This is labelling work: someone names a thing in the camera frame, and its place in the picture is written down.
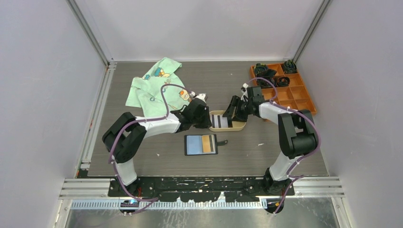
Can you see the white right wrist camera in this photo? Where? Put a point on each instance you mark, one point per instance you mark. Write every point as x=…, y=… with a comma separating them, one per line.
x=244, y=96

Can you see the white striped credit card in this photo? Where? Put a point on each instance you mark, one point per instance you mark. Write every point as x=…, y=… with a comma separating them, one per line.
x=218, y=121

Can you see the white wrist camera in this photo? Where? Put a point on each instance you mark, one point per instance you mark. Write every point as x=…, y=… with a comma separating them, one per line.
x=244, y=96
x=201, y=96

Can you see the dark rolled belt front left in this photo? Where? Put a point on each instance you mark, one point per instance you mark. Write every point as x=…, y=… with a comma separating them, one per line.
x=266, y=82

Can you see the dark rolled belt back left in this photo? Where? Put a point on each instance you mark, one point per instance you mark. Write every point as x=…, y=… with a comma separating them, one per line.
x=261, y=70

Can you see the green cartoon print cloth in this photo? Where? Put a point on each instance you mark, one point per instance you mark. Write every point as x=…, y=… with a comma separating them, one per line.
x=158, y=90

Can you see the orange compartment organizer box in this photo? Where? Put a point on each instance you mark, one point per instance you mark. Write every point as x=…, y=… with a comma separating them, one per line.
x=295, y=95

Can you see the dark rolled belt front right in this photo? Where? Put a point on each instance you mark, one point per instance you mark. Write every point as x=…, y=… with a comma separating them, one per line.
x=282, y=81

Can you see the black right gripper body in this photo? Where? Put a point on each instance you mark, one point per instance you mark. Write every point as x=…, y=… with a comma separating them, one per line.
x=244, y=106

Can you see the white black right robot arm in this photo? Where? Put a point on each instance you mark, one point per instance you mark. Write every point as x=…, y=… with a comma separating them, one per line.
x=297, y=134

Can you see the aluminium front rail frame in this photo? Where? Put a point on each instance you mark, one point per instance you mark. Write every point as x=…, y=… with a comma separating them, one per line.
x=107, y=193

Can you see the black leather card holder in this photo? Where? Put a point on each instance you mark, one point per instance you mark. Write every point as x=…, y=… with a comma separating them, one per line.
x=193, y=145

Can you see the orange striped credit card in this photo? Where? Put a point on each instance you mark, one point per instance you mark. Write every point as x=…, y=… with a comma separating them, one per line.
x=208, y=145

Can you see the beige oval tray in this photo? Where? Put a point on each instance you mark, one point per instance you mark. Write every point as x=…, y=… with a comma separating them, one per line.
x=233, y=127

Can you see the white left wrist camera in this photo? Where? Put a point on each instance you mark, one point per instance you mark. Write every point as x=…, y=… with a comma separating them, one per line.
x=201, y=96

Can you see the dark rolled belt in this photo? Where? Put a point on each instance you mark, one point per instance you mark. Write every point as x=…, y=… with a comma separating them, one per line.
x=282, y=81
x=266, y=82
x=289, y=67
x=261, y=70

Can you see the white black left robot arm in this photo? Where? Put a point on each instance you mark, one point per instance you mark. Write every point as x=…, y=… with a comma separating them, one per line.
x=125, y=136

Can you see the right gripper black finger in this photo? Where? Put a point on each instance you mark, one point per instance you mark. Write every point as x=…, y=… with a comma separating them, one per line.
x=239, y=116
x=231, y=108

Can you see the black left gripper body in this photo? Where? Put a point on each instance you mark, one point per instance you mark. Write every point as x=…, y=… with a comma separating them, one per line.
x=202, y=121

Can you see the dark rolled belt back right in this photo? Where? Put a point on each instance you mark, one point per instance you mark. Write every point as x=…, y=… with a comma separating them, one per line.
x=289, y=67

